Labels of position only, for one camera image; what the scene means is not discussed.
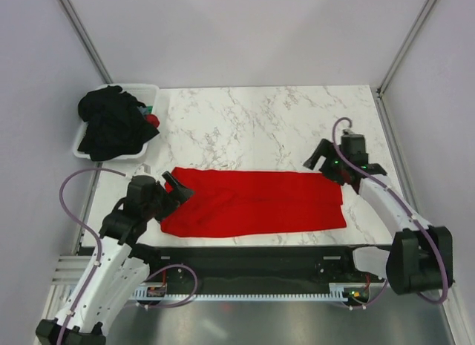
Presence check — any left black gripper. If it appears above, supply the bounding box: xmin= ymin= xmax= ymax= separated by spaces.
xmin=143 ymin=171 xmax=194 ymax=223

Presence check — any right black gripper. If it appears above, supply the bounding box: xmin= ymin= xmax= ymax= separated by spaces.
xmin=304 ymin=139 xmax=349 ymax=187

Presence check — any red t shirt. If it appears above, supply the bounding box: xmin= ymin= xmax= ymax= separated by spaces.
xmin=160 ymin=167 xmax=347 ymax=238

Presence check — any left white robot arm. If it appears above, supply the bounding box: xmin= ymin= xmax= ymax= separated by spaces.
xmin=36 ymin=172 xmax=194 ymax=344

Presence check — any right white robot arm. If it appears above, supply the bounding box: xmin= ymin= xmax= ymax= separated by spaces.
xmin=304 ymin=131 xmax=453 ymax=303

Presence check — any red cloth in basket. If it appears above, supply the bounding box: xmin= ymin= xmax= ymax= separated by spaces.
xmin=145 ymin=114 xmax=160 ymax=128

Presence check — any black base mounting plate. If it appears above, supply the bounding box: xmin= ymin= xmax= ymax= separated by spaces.
xmin=132 ymin=244 xmax=383 ymax=295

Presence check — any black t shirt pile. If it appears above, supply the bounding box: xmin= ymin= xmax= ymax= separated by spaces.
xmin=76 ymin=85 xmax=161 ymax=162

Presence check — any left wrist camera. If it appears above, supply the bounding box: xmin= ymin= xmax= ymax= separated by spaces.
xmin=131 ymin=163 xmax=153 ymax=177

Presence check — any right aluminium frame post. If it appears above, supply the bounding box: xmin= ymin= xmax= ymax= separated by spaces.
xmin=374 ymin=0 xmax=445 ymax=101

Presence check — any aluminium frame post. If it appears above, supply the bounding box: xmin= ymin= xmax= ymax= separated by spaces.
xmin=374 ymin=0 xmax=445 ymax=101
xmin=57 ymin=0 xmax=113 ymax=83

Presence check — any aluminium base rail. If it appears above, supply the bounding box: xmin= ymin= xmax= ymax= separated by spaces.
xmin=51 ymin=254 xmax=457 ymax=285

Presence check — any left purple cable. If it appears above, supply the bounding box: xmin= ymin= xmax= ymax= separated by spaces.
xmin=55 ymin=168 xmax=197 ymax=345

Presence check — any white slotted cable duct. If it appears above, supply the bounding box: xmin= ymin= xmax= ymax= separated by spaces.
xmin=129 ymin=283 xmax=369 ymax=302

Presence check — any left aluminium frame post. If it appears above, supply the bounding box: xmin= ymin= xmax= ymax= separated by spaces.
xmin=57 ymin=0 xmax=113 ymax=83

